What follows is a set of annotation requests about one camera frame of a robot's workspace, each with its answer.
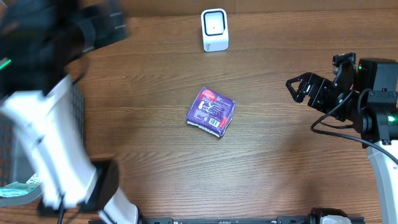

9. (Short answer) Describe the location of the grey plastic mesh basket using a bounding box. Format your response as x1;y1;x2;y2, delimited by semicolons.
0;83;85;208

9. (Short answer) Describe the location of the purple sanitary pad pack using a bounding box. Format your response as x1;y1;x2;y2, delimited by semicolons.
186;87;236;138

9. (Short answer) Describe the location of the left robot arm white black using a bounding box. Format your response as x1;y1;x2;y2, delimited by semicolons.
1;1;140;223

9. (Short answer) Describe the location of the white barcode scanner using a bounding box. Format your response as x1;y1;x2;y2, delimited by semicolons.
201;8;229;52

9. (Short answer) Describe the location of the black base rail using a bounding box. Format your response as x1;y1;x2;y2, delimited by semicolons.
139;208;366;224

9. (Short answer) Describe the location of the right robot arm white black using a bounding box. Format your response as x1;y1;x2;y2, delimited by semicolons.
285;52;397;223

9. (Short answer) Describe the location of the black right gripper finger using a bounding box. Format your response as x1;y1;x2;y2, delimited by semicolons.
285;72;312;86
285;80;303;103

